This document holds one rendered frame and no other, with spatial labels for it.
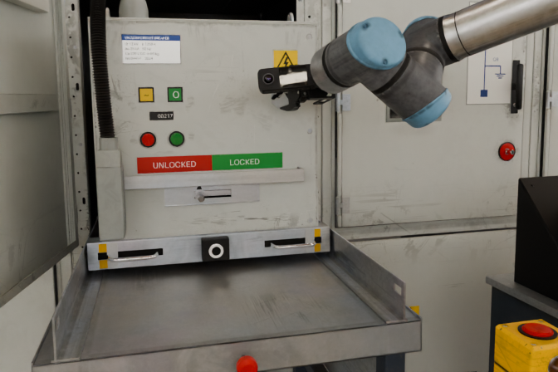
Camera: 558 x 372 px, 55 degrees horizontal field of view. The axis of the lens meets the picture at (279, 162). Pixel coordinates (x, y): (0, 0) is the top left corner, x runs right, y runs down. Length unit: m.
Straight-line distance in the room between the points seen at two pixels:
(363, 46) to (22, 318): 1.14
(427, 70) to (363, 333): 0.46
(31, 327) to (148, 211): 0.55
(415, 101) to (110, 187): 0.59
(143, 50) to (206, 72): 0.14
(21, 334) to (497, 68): 1.55
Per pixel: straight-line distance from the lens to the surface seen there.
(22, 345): 1.63
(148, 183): 1.15
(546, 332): 0.84
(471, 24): 1.02
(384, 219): 1.64
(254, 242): 1.22
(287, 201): 1.23
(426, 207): 1.69
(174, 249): 1.21
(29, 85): 1.34
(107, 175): 1.07
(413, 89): 0.94
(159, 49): 1.18
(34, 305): 1.58
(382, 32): 0.91
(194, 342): 0.89
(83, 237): 1.53
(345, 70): 0.93
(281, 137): 1.21
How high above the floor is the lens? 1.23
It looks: 7 degrees down
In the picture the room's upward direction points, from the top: 1 degrees counter-clockwise
